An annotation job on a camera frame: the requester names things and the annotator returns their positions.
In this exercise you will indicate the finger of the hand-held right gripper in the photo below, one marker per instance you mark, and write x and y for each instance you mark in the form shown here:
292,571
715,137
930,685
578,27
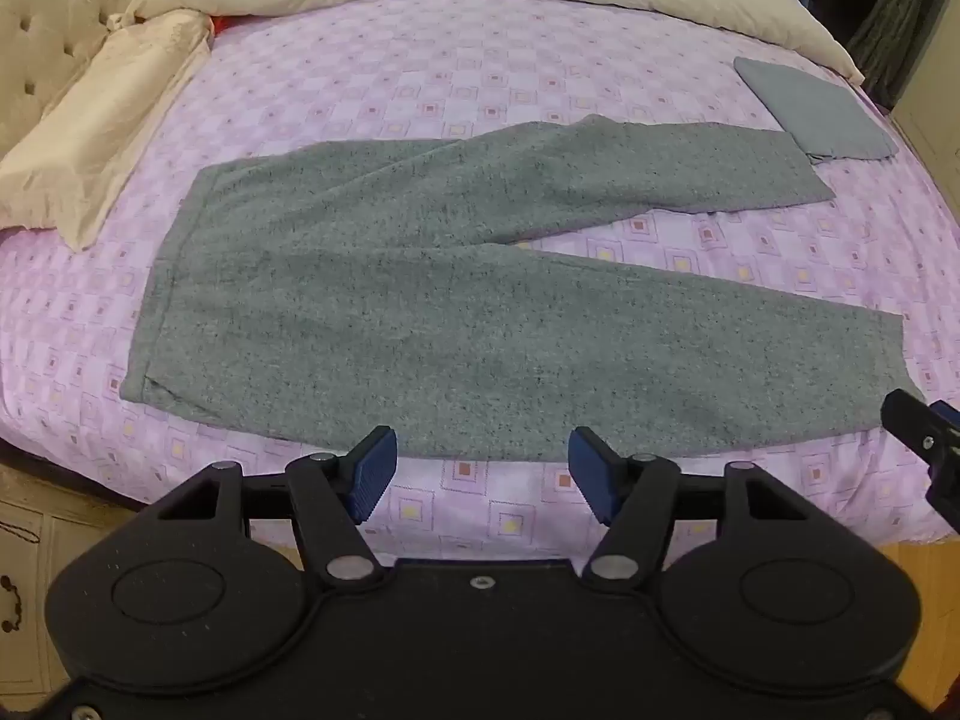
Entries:
943,415

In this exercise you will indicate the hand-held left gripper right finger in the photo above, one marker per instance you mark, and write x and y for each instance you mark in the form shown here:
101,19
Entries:
589,474

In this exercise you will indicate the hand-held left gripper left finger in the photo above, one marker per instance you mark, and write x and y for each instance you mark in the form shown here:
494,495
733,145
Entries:
371,474

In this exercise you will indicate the grey fleece pants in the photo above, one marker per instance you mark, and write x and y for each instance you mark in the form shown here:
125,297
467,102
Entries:
450,315

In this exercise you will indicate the cream wooden door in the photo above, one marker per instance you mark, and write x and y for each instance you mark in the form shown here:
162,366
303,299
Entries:
930,120

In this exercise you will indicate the folded grey cloth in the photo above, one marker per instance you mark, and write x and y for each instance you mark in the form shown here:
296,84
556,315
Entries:
817,109

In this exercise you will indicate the cream bedside cabinet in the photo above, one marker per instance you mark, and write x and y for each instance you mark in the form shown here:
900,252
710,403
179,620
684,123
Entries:
30,562

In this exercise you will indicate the green curtain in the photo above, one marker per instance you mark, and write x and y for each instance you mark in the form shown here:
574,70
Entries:
900,7

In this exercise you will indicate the beige pillow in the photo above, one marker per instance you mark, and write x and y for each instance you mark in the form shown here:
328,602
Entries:
97,142

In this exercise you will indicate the small red cloth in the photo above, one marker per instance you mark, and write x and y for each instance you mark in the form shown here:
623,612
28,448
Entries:
225,21

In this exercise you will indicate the beige tufted headboard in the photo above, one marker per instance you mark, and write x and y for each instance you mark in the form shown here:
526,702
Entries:
52,15

